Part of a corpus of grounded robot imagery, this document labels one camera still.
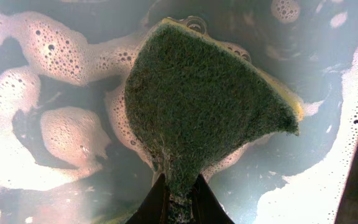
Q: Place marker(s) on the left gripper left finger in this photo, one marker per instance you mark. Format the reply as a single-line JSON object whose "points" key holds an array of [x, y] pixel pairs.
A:
{"points": [[154, 208]]}

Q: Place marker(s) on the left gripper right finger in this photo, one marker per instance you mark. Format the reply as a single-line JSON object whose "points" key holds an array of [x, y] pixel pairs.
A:
{"points": [[205, 207]]}

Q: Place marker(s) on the green yellow sponge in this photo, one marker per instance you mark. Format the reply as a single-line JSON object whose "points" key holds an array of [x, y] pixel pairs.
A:
{"points": [[190, 104]]}

